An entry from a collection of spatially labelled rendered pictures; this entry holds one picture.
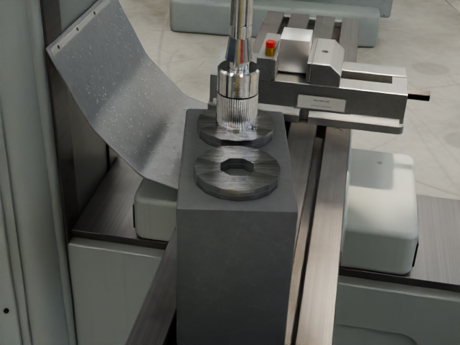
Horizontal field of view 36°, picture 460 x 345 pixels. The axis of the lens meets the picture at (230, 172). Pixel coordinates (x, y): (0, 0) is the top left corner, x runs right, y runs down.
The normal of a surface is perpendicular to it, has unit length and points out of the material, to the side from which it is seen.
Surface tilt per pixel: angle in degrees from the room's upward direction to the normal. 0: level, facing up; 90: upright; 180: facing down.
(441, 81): 0
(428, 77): 0
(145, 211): 90
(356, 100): 90
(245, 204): 0
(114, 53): 63
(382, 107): 90
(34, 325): 88
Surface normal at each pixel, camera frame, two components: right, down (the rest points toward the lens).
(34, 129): 0.62, 0.41
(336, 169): 0.04, -0.85
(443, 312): -0.18, 0.51
